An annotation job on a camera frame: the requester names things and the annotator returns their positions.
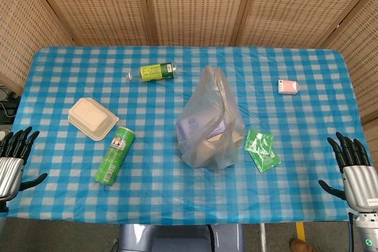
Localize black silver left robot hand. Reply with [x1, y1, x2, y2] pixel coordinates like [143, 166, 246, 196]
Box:
[0, 126, 48, 205]

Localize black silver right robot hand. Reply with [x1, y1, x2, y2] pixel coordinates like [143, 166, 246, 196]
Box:
[318, 132, 378, 214]

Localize gray translucent plastic bag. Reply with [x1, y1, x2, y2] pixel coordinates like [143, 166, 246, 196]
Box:
[175, 64, 246, 171]

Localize blue gray robot base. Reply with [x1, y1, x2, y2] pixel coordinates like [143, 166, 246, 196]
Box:
[118, 224, 246, 252]

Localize blue white checkered tablecloth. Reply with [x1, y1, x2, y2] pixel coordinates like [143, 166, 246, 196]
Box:
[7, 45, 363, 225]

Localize brown leather shoe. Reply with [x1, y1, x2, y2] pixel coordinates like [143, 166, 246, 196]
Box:
[289, 238, 314, 252]

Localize green tea packet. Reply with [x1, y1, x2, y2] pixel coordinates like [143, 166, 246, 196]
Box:
[243, 129, 275, 156]
[247, 148, 281, 174]

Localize beige lidded lunch box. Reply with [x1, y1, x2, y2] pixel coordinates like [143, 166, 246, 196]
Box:
[68, 97, 120, 141]

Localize green chips can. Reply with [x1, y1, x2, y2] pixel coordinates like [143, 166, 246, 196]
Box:
[94, 126, 136, 187]

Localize white table leg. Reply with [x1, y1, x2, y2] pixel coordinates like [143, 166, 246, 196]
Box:
[259, 222, 268, 252]

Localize pink white tissue pack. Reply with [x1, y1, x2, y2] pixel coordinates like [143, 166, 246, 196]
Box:
[277, 79, 301, 96]

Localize brown paper box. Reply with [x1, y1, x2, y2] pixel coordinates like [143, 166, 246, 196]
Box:
[197, 130, 243, 165]

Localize clear bottle with green label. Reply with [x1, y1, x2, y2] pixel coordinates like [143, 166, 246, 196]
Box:
[128, 62, 178, 83]

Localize purple package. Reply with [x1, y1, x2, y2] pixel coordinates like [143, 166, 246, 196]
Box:
[177, 116, 228, 141]

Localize woven bamboo folding screen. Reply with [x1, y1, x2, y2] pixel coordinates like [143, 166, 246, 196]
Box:
[0, 0, 378, 126]

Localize black floor cables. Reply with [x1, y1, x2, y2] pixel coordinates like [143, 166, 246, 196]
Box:
[0, 85, 20, 123]

